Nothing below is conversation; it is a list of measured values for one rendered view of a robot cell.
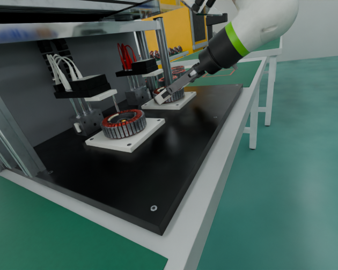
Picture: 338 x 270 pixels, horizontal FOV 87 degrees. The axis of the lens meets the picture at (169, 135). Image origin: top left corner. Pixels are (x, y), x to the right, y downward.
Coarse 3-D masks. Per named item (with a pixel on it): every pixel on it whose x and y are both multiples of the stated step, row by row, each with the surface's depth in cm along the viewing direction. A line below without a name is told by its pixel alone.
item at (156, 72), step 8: (136, 64) 60; (144, 64) 59; (152, 64) 62; (120, 72) 65; (128, 72) 63; (136, 72) 62; (144, 72) 60; (152, 72) 60; (160, 72) 62; (128, 80) 66; (136, 80) 70
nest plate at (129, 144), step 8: (152, 120) 49; (160, 120) 48; (144, 128) 45; (152, 128) 44; (96, 136) 46; (104, 136) 45; (136, 136) 42; (144, 136) 41; (88, 144) 45; (96, 144) 43; (104, 144) 41; (112, 144) 40; (120, 144) 40; (128, 144) 39; (136, 144) 39
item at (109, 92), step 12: (72, 84) 43; (84, 84) 41; (96, 84) 43; (108, 84) 46; (60, 96) 47; (72, 96) 45; (84, 96) 43; (96, 96) 42; (108, 96) 44; (84, 108) 51
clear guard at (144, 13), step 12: (156, 0) 45; (168, 0) 48; (180, 0) 42; (192, 0) 48; (120, 12) 51; (132, 12) 55; (144, 12) 59; (156, 12) 63; (204, 12) 46; (216, 12) 56
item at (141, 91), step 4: (136, 88) 69; (140, 88) 69; (144, 88) 71; (124, 92) 68; (128, 92) 67; (132, 92) 66; (136, 92) 67; (140, 92) 69; (144, 92) 71; (128, 96) 68; (132, 96) 68; (136, 96) 67; (140, 96) 69; (144, 96) 71; (148, 96) 73; (128, 100) 69; (132, 100) 68; (136, 100) 67; (140, 100) 69; (144, 100) 71; (128, 104) 71; (132, 104) 70; (136, 104) 68
